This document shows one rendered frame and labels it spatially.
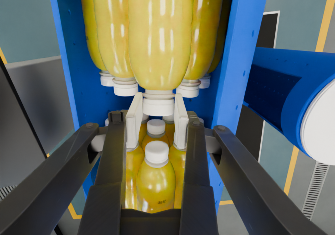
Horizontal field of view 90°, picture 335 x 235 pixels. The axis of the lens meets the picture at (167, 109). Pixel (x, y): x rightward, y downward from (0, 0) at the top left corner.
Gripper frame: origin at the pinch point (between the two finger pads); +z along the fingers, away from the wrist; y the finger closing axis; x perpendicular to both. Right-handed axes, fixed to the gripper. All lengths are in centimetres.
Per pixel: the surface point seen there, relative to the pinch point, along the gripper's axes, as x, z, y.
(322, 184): -137, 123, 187
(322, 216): -190, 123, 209
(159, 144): -8.8, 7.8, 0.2
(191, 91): -0.1, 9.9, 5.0
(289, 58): 4, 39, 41
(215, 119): -1.0, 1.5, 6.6
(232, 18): 9.3, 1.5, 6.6
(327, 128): -10.9, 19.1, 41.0
